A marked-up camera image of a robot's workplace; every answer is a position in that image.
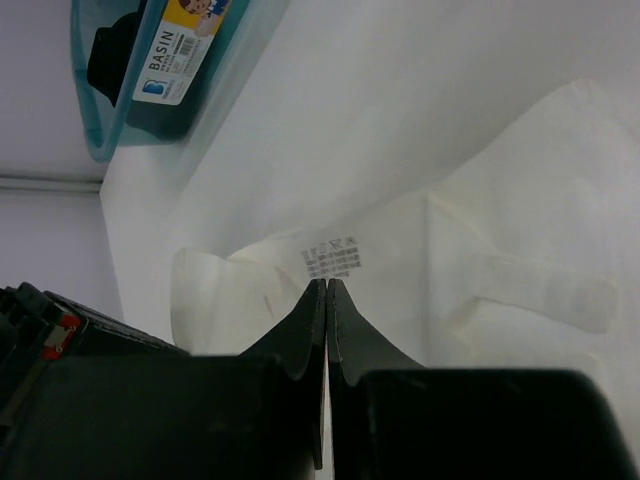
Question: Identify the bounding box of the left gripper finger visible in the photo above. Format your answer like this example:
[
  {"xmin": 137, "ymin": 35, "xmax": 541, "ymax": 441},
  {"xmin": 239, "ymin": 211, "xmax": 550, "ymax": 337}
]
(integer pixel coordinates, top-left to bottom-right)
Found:
[{"xmin": 326, "ymin": 280, "xmax": 639, "ymax": 479}]

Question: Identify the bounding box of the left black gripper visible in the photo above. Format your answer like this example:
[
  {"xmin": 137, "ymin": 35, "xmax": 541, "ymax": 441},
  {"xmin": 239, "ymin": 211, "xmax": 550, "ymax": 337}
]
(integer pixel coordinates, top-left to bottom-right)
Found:
[{"xmin": 1, "ymin": 280, "xmax": 326, "ymax": 479}]

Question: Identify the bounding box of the teal plastic basin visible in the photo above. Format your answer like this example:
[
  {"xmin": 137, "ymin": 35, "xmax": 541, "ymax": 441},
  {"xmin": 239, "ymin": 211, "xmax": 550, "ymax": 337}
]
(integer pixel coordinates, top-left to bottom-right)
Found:
[{"xmin": 70, "ymin": 1, "xmax": 289, "ymax": 163}]

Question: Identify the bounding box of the white bra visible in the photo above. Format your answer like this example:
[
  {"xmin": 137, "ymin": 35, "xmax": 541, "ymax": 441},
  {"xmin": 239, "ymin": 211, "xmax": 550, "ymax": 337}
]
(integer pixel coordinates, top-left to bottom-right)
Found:
[{"xmin": 171, "ymin": 81, "xmax": 639, "ymax": 375}]

